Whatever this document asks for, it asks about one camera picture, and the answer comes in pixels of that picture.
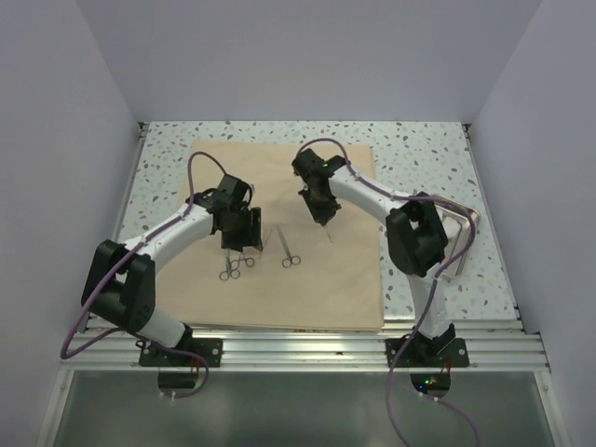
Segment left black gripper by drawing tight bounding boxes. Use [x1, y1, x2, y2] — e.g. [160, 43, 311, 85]
[220, 205, 262, 251]

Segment steel scissors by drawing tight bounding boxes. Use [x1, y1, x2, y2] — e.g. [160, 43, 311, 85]
[277, 225, 302, 268]
[219, 251, 240, 281]

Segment beige cloth drape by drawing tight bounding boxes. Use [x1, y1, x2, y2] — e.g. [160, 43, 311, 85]
[156, 142, 384, 331]

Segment stainless steel tray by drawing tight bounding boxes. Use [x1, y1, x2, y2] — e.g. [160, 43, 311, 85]
[435, 196, 481, 261]

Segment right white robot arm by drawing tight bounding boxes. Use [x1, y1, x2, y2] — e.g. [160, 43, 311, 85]
[291, 149, 455, 366]

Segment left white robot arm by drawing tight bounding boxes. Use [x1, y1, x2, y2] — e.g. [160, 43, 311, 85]
[81, 174, 263, 366]

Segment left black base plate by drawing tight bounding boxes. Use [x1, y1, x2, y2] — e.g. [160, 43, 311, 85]
[135, 338, 224, 368]

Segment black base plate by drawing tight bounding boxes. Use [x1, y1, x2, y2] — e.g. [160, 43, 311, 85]
[385, 332, 470, 368]
[135, 338, 224, 368]

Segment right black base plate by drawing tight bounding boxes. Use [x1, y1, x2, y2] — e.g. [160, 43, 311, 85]
[385, 332, 470, 368]

